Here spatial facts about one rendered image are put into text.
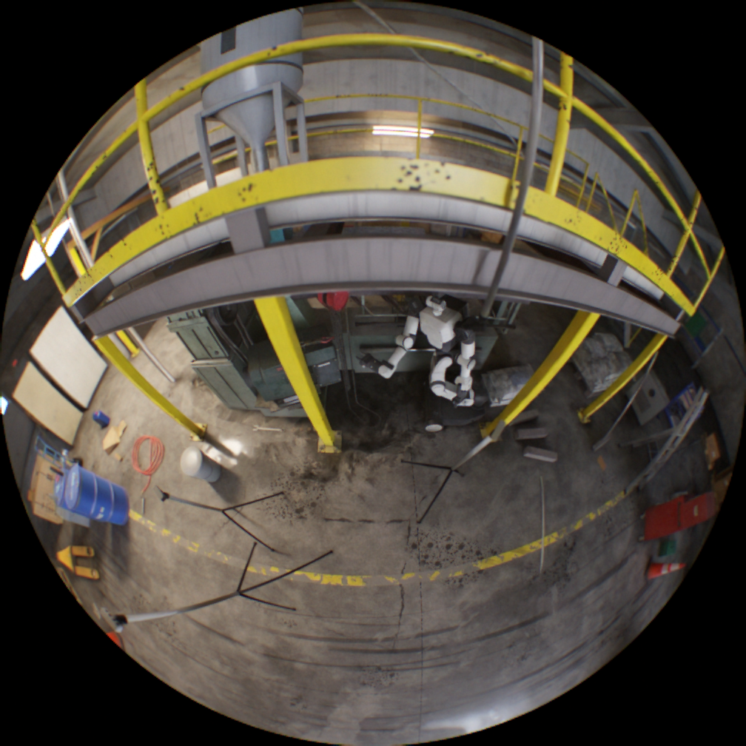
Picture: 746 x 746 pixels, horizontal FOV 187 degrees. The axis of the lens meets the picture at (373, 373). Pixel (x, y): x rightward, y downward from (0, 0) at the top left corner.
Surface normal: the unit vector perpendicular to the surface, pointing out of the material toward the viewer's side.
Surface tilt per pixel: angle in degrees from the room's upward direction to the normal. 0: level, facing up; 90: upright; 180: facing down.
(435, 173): 90
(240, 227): 90
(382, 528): 0
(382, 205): 90
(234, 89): 124
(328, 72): 90
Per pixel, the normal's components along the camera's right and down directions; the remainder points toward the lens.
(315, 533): 0.00, -0.60
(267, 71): 0.60, 0.64
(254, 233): 0.03, 0.80
